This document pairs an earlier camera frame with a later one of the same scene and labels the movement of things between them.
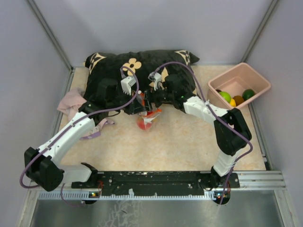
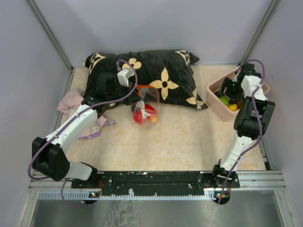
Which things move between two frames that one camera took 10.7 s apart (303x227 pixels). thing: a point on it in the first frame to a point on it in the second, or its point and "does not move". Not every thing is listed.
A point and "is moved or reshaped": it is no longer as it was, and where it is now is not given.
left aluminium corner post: [49, 31] does not move
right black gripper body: [160, 96] to [233, 91]
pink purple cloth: [69, 104] does not move
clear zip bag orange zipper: [146, 115] is moved or reshaped
